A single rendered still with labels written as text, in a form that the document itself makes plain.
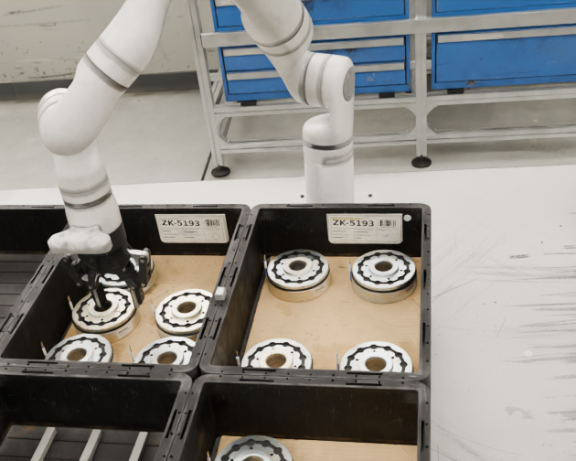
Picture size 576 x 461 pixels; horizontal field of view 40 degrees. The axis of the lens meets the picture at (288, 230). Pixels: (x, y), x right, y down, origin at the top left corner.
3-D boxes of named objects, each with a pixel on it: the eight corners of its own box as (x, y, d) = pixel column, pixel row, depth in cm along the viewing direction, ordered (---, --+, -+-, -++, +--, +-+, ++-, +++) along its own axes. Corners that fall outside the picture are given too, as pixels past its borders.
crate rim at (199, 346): (90, 215, 141) (87, 204, 140) (254, 215, 136) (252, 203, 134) (-10, 378, 109) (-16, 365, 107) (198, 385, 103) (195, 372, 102)
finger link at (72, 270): (72, 246, 121) (92, 274, 124) (63, 249, 122) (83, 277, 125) (66, 256, 119) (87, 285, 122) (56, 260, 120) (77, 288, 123)
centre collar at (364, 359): (361, 352, 112) (361, 348, 112) (396, 356, 110) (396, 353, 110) (355, 377, 108) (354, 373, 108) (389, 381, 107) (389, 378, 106)
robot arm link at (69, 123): (28, 144, 101) (95, 62, 98) (26, 116, 108) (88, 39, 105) (74, 172, 105) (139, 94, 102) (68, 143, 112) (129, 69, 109)
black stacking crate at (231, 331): (261, 260, 141) (253, 207, 134) (430, 261, 135) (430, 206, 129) (211, 434, 109) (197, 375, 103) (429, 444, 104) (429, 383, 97)
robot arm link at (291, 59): (253, -12, 120) (311, -7, 117) (307, 64, 145) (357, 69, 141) (238, 43, 119) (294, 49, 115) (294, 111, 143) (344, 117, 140)
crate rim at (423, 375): (254, 215, 136) (252, 203, 134) (431, 214, 130) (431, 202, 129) (198, 385, 103) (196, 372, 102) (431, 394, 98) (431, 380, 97)
